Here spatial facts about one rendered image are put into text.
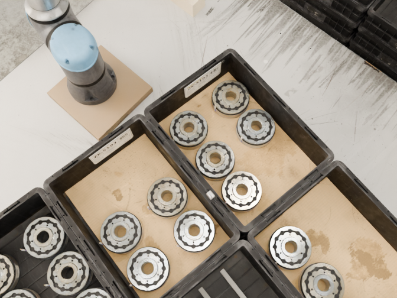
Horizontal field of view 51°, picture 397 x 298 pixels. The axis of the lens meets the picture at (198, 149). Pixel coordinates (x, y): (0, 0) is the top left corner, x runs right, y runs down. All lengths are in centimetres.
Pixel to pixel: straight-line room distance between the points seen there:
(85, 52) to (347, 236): 82
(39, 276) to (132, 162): 36
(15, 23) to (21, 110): 116
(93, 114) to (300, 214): 68
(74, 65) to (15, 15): 143
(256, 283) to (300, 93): 61
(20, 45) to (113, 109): 122
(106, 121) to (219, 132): 36
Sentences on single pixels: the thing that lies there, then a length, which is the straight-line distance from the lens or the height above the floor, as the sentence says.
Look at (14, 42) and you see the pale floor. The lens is 247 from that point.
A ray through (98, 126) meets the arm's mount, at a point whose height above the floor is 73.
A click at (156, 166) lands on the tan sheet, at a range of 111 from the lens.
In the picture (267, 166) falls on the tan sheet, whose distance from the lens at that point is 112.
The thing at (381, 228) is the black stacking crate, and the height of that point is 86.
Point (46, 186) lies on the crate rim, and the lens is 106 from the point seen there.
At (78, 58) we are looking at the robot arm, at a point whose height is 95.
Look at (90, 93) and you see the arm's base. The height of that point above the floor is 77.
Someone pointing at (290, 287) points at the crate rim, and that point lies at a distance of 98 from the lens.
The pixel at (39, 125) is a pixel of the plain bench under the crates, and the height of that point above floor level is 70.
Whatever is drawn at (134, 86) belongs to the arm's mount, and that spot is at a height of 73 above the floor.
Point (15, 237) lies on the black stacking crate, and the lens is 117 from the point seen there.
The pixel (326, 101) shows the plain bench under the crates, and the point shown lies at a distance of 137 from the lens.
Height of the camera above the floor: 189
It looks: 71 degrees down
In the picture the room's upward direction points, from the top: 3 degrees counter-clockwise
